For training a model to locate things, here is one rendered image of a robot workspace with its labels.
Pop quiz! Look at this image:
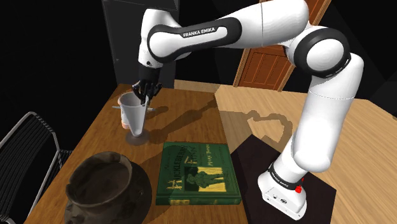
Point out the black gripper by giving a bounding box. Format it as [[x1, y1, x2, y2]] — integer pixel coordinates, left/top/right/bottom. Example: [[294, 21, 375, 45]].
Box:
[[132, 64, 163, 105]]

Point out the thin white stick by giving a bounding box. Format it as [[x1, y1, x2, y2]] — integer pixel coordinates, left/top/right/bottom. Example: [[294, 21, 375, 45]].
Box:
[[111, 106, 157, 112]]

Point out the black metal chair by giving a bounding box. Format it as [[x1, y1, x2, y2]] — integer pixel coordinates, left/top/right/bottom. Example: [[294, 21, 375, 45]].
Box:
[[0, 111, 74, 224]]

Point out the dark grey cabinet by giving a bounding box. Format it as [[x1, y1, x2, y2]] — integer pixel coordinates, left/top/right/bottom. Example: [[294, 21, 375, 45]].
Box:
[[101, 0, 181, 90]]

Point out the white cone cup grey base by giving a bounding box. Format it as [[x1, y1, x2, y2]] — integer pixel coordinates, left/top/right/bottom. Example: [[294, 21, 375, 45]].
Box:
[[119, 92, 151, 146]]

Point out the brown wooden table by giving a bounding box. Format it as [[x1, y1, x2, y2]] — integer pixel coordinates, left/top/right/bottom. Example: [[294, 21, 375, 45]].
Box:
[[22, 83, 249, 224]]

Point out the brown wooden door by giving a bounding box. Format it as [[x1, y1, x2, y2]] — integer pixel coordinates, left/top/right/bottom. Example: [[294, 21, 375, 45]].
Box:
[[232, 0, 332, 92]]

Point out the green hardcover book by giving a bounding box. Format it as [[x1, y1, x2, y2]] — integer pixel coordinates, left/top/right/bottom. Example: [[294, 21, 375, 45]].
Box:
[[155, 141, 242, 206]]

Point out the dark brown clay pot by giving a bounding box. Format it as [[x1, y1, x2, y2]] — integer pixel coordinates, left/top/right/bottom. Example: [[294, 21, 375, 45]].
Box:
[[64, 151, 153, 224]]

